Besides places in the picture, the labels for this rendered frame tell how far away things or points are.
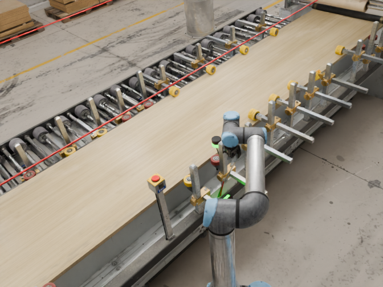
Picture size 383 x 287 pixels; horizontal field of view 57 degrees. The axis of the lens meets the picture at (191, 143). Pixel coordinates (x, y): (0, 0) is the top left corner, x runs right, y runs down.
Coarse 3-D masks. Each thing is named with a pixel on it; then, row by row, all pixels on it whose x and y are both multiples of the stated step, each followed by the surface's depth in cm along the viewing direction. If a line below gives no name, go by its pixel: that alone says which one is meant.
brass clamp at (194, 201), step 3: (201, 189) 226; (207, 189) 226; (201, 192) 224; (204, 192) 224; (207, 192) 224; (201, 195) 222; (204, 195) 223; (192, 198) 222; (195, 198) 221; (198, 198) 221; (201, 198) 222; (192, 201) 221; (195, 201) 220; (198, 201) 221; (201, 201) 223; (192, 204) 223; (195, 204) 220; (198, 204) 223
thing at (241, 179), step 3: (213, 165) 243; (219, 168) 239; (231, 171) 234; (231, 174) 232; (234, 174) 232; (237, 174) 231; (234, 177) 231; (237, 177) 229; (240, 177) 229; (243, 177) 229; (237, 180) 231; (240, 180) 228; (243, 180) 227; (243, 183) 227
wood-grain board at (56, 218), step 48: (288, 48) 345; (192, 96) 299; (240, 96) 292; (288, 96) 284; (96, 144) 264; (144, 144) 258; (192, 144) 252; (48, 192) 231; (96, 192) 226; (144, 192) 222; (0, 240) 206; (48, 240) 202; (96, 240) 199
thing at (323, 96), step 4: (296, 88) 285; (300, 88) 282; (304, 88) 280; (316, 92) 274; (316, 96) 275; (320, 96) 272; (324, 96) 269; (328, 96) 269; (328, 100) 269; (332, 100) 266; (336, 100) 264; (340, 100) 263; (340, 104) 263; (344, 104) 260; (348, 104) 259; (348, 108) 259
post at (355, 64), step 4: (360, 40) 300; (360, 44) 302; (356, 48) 306; (360, 48) 304; (356, 52) 308; (360, 52) 308; (356, 64) 314; (352, 68) 318; (356, 68) 318; (352, 72) 320; (352, 76) 323
